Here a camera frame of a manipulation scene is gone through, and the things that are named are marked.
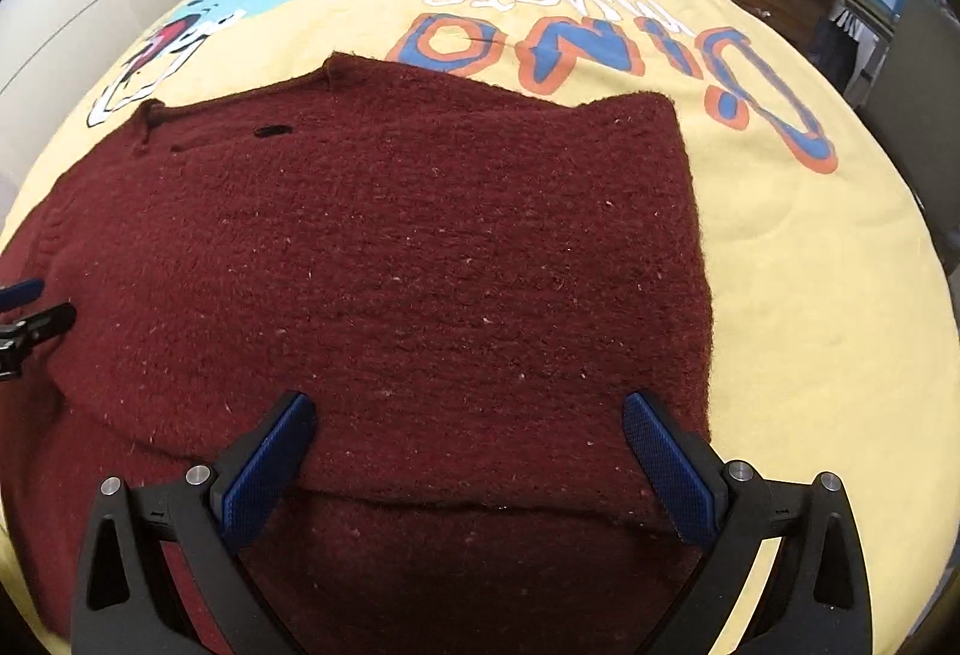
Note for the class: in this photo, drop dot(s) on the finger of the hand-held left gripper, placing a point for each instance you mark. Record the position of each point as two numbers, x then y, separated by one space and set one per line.
41 323
21 292

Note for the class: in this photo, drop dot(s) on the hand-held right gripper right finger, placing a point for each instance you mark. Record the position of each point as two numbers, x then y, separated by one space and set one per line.
671 467

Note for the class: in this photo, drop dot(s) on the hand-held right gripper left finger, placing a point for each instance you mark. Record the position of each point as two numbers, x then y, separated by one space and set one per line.
266 467

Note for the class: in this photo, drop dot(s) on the black bag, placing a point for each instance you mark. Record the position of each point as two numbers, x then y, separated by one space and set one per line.
831 51

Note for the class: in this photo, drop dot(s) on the grey chair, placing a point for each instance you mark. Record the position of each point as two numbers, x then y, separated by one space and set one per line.
919 70

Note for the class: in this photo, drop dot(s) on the maroon knitted sweater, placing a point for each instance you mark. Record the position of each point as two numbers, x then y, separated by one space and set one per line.
412 250

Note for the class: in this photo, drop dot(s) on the yellow printed blanket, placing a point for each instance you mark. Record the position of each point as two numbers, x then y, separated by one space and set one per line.
787 250

